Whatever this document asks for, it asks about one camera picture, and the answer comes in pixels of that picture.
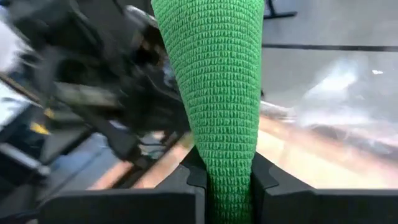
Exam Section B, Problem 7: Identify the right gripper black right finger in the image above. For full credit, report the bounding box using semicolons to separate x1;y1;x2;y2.
251;151;398;224

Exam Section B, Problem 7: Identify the clear plastic bin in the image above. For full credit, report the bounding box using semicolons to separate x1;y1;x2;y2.
259;52;398;156

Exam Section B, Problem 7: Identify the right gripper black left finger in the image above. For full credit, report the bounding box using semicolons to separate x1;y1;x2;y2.
39;146;208;224

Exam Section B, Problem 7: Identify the green elastic bandage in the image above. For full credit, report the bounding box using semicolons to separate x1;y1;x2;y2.
150;0;266;224

